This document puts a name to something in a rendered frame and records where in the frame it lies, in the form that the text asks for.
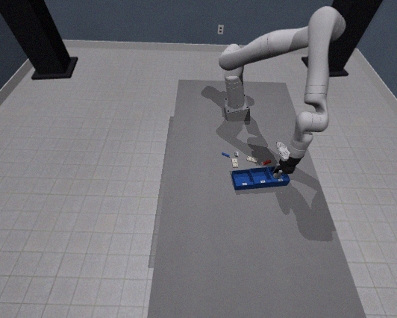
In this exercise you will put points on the blue three-compartment bin tray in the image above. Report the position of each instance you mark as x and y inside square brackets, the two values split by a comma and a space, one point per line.
[258, 178]

